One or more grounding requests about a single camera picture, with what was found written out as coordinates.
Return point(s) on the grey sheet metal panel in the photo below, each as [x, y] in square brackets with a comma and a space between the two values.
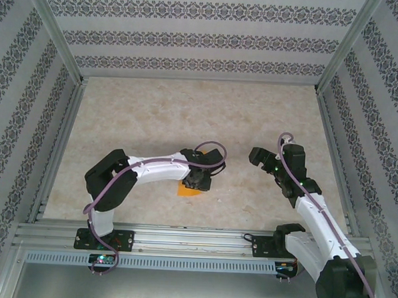
[191, 292]

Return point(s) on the orange cloth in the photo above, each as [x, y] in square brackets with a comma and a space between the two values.
[186, 192]

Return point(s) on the aluminium back rail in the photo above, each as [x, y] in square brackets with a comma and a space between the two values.
[199, 79]

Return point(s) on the aluminium mounting rail beam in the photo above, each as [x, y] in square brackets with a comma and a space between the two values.
[194, 240]

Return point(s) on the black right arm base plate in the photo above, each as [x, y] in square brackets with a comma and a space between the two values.
[260, 247]

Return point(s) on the circuit board with green light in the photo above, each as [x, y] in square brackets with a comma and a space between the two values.
[286, 267]
[102, 258]

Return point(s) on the aluminium side rail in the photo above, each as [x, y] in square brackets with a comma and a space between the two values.
[335, 163]
[60, 148]

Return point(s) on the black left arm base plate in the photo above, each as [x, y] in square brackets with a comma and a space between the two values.
[127, 240]

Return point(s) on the aluminium frame post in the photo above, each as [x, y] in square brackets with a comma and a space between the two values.
[348, 43]
[53, 28]

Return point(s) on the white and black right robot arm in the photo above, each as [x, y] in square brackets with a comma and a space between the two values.
[318, 225]

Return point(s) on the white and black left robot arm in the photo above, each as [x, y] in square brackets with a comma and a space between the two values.
[161, 170]

